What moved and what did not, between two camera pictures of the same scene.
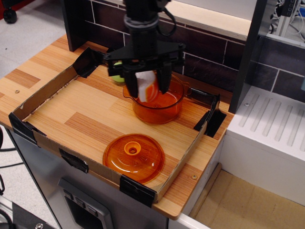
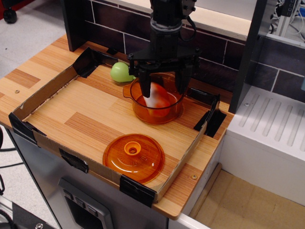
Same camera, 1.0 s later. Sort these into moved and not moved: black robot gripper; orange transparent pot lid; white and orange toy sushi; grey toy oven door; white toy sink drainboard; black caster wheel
Moved: black robot gripper; white and orange toy sushi
Not moved: black caster wheel; white toy sink drainboard; orange transparent pot lid; grey toy oven door
